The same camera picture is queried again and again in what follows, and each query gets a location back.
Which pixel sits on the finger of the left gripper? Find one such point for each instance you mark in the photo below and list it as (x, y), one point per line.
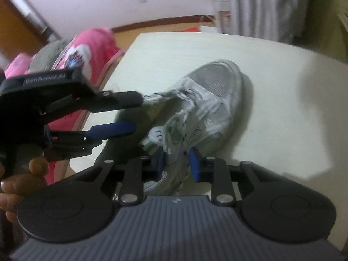
(108, 131)
(111, 101)

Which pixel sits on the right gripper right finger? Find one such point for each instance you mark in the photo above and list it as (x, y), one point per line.
(216, 172)

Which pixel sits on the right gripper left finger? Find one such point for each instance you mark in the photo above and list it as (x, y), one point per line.
(138, 171)

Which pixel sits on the white black speckled shoelace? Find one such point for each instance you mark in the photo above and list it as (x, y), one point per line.
(175, 124)

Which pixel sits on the white mint sneaker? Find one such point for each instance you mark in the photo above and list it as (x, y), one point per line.
(200, 111)

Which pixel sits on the person's left hand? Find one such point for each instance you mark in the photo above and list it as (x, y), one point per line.
(17, 187)

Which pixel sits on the grey knitted cloth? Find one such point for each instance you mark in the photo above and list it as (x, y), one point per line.
(46, 56)

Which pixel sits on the brown wooden door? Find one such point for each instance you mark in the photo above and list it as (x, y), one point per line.
(17, 34)

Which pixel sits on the white paper bag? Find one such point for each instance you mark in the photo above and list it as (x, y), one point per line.
(207, 24)

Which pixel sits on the white water dispenser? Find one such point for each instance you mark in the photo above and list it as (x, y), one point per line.
(222, 15)

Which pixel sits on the grey curtain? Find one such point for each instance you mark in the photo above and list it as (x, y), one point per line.
(274, 20)

